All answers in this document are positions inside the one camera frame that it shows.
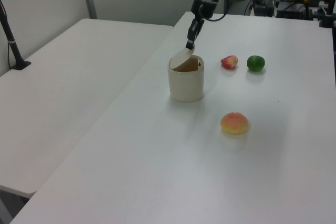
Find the red toy strawberry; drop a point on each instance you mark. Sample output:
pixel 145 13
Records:
pixel 229 62

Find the black electronics box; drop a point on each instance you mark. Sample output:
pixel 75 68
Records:
pixel 263 6

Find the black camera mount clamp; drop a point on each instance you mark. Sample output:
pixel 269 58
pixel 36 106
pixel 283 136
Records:
pixel 328 16

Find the green toy lime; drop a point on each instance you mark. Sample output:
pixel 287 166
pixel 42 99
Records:
pixel 255 63

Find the beige round bin lid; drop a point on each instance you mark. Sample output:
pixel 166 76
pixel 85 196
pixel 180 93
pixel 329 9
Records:
pixel 181 57

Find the white garbage bin body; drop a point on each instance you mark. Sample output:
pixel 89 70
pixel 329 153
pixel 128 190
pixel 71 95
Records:
pixel 186 85

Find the black pole with base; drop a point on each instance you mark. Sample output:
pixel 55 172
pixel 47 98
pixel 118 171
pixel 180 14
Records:
pixel 13 48

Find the white side table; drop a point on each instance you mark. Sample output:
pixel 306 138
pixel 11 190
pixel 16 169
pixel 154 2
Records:
pixel 65 90

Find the orange pink toy peach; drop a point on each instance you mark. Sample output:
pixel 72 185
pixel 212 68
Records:
pixel 234 123

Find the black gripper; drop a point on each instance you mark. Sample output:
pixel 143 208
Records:
pixel 206 7

